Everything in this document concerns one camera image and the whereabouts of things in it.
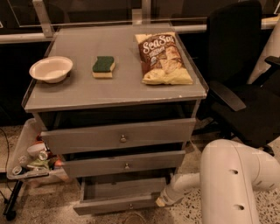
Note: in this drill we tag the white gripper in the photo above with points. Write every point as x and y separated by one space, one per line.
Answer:
170 193

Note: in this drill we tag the grey bottom drawer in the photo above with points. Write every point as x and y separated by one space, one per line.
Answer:
106 198

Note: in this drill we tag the grey drawer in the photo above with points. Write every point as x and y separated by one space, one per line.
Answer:
106 198
109 137
122 164

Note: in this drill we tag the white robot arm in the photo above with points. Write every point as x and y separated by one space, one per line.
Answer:
230 171

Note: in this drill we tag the grey middle drawer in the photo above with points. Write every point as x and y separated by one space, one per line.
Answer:
122 164

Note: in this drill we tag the grey top drawer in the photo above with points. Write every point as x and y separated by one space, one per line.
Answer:
109 137

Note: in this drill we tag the grey drawer cabinet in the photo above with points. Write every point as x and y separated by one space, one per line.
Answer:
82 101

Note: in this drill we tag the black office chair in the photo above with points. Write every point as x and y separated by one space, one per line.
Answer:
238 109

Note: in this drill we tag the white cup in bin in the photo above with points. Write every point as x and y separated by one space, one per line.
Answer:
35 149

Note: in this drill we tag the clear plastic side bin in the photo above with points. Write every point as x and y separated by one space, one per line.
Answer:
20 157

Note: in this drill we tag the brown chip bag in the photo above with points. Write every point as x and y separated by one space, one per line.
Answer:
161 60

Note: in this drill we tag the green yellow sponge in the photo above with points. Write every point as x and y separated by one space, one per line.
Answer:
103 67

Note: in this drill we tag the metal can in bin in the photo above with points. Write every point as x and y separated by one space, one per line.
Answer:
17 170

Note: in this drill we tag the black stand leg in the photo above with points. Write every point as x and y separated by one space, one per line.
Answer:
8 212

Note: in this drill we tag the white paper bowl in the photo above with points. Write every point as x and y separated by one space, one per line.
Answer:
51 70

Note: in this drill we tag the metal rail frame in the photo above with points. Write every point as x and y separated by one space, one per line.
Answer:
24 21

